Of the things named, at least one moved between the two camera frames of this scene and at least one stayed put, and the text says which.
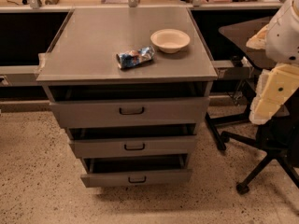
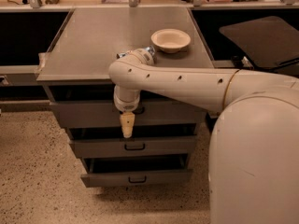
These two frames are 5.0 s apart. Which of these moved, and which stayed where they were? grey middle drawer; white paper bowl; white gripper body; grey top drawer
Moved: white gripper body
Stayed: grey middle drawer; grey top drawer; white paper bowl
